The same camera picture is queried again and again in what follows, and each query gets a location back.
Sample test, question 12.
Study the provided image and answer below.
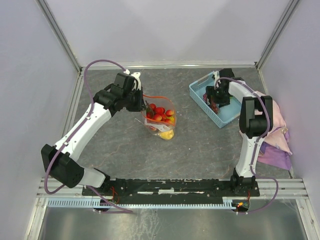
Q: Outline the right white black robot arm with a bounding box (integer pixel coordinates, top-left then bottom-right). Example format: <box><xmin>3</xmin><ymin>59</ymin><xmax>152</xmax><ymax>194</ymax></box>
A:
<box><xmin>206</xmin><ymin>68</ymin><xmax>273</xmax><ymax>196</ymax></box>

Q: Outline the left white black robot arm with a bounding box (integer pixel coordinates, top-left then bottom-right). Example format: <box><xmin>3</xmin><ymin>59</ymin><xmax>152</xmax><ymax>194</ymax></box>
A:
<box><xmin>41</xmin><ymin>71</ymin><xmax>145</xmax><ymax>195</ymax></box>

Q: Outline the pink cloth bag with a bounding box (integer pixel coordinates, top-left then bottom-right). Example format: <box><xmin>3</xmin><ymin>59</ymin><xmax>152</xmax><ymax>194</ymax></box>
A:
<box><xmin>239</xmin><ymin>91</ymin><xmax>293</xmax><ymax>171</ymax></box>

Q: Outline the clear orange zip top bag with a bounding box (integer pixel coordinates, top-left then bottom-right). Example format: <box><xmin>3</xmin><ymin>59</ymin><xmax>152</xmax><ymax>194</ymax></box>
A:
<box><xmin>141</xmin><ymin>94</ymin><xmax>177</xmax><ymax>140</ymax></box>

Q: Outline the red strawberry bunch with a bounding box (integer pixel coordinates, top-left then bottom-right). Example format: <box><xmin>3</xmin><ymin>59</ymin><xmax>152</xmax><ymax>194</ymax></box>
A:
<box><xmin>145</xmin><ymin>102</ymin><xmax>176</xmax><ymax>125</ymax></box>

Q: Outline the light blue plastic basket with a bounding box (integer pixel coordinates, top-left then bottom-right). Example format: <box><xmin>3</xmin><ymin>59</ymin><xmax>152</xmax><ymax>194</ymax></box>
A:
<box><xmin>189</xmin><ymin>71</ymin><xmax>241</xmax><ymax>128</ymax></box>

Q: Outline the purple grape bunch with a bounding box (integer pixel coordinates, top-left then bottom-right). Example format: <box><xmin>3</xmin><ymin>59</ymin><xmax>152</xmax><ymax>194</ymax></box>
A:
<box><xmin>203</xmin><ymin>93</ymin><xmax>219</xmax><ymax>114</ymax></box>

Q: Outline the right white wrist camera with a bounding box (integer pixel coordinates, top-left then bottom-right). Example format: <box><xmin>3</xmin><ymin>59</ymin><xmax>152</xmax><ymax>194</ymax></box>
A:
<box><xmin>212</xmin><ymin>70</ymin><xmax>220</xmax><ymax>89</ymax></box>

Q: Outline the yellow mango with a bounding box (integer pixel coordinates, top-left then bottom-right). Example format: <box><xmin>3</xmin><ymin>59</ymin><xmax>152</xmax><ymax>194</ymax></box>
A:
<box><xmin>158</xmin><ymin>129</ymin><xmax>175</xmax><ymax>140</ymax></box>

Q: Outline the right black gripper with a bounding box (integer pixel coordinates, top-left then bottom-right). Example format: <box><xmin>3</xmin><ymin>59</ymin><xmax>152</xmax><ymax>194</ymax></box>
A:
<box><xmin>204</xmin><ymin>85</ymin><xmax>230</xmax><ymax>108</ymax></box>

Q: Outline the light blue cable duct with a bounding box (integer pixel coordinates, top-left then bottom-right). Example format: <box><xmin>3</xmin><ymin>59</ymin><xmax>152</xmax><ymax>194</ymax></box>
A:
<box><xmin>46</xmin><ymin>196</ymin><xmax>245</xmax><ymax>209</ymax></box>

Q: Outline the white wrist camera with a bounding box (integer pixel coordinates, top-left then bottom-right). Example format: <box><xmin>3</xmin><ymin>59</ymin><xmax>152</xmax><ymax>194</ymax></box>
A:
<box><xmin>212</xmin><ymin>70</ymin><xmax>220</xmax><ymax>89</ymax></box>
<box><xmin>123</xmin><ymin>69</ymin><xmax>142</xmax><ymax>91</ymax></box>

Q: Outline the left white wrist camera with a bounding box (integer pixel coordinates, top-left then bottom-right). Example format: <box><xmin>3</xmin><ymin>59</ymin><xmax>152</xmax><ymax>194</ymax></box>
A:
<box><xmin>123</xmin><ymin>69</ymin><xmax>142</xmax><ymax>91</ymax></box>

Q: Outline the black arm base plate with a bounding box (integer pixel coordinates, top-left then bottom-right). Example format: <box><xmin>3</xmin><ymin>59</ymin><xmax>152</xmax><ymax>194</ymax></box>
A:
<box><xmin>97</xmin><ymin>178</ymin><xmax>260</xmax><ymax>205</ymax></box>

